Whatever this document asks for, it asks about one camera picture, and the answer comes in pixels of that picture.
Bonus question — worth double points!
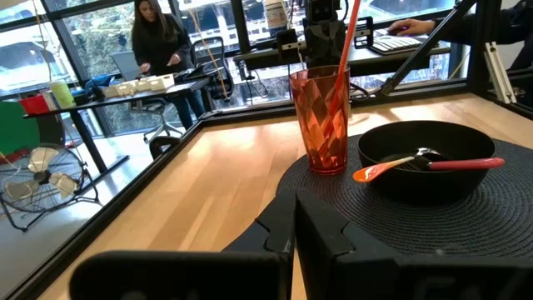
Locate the computer keyboard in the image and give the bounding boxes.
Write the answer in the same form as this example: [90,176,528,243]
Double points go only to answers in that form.
[368,33,425,56]

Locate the person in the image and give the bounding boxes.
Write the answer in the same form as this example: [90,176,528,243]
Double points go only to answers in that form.
[130,0,208,131]
[432,0,533,72]

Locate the black wire floor fan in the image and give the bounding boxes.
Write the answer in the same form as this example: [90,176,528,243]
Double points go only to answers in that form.
[0,143,101,233]

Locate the black frame clamp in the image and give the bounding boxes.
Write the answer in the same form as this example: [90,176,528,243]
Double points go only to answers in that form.
[148,135,183,160]

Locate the silver aluminium bracket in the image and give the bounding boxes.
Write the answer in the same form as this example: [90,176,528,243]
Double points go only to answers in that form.
[482,41,518,105]

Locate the gray laptop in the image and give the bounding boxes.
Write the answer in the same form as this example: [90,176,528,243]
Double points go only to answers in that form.
[109,50,142,83]

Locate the green board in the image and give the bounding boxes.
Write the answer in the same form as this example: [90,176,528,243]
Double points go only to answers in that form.
[0,101,42,158]

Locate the black desk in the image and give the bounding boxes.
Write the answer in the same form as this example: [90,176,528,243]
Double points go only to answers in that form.
[22,77,213,176]

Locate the white box set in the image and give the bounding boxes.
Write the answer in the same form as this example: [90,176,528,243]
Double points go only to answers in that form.
[102,73,176,99]

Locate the spoon with orange handle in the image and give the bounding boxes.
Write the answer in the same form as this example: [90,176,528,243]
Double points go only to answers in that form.
[351,147,441,184]

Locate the blue bundle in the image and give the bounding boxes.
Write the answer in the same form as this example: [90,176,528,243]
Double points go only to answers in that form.
[84,73,117,91]

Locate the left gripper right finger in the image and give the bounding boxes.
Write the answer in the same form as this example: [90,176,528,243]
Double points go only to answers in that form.
[296,187,533,300]

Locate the red drinking straw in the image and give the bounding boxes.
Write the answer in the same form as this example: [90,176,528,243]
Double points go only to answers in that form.
[318,0,363,168]

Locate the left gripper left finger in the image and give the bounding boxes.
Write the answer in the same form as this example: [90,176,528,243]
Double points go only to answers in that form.
[68,187,297,300]

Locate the gray office chair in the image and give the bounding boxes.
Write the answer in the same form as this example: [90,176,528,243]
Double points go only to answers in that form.
[131,97,187,145]

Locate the person's hand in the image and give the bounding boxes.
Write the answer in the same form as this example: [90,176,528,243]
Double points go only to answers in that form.
[386,17,437,38]

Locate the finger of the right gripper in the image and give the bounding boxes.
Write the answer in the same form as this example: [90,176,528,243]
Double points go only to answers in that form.
[306,45,325,68]
[323,45,343,68]

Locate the red container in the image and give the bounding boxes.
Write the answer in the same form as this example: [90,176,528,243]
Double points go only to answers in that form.
[18,94,51,116]

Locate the round dark woven placemat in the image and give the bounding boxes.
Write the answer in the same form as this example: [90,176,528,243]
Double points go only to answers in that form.
[275,132,533,260]

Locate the orange faceted plastic cup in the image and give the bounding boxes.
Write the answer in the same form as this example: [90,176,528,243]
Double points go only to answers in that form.
[288,64,352,176]

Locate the light green cup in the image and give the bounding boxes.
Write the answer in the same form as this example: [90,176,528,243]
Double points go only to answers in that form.
[49,80,77,109]

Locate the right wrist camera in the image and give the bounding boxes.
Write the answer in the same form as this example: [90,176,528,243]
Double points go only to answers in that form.
[310,0,335,23]

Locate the gray operator desk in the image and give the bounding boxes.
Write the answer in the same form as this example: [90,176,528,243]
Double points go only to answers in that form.
[232,39,454,78]

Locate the black office chair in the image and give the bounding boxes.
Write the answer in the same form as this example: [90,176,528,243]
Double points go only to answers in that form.
[192,36,237,101]

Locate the black bowl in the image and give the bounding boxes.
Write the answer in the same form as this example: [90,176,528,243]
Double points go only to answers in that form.
[356,119,498,206]

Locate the black table frame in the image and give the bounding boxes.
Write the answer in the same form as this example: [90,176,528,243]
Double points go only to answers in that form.
[0,0,533,300]

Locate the fork with red handle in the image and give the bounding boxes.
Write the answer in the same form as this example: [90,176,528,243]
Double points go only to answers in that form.
[397,157,506,173]

